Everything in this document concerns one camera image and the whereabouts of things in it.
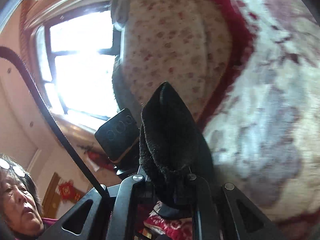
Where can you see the floral pink quilt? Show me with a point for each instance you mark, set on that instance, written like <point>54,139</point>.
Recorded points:
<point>184,42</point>

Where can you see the black pants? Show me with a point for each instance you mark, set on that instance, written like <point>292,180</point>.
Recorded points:
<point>174,153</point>

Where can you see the person head with glasses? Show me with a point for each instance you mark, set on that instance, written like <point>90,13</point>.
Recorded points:
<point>20,205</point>

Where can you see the window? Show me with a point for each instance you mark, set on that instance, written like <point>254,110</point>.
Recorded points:
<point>76,52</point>

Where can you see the grey fleece garment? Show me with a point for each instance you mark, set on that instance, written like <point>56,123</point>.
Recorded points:
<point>119,13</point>

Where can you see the red white plush blanket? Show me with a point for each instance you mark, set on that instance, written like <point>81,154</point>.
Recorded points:
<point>262,119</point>

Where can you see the red chinese knot decoration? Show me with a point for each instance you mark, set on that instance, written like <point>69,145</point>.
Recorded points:
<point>66,190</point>

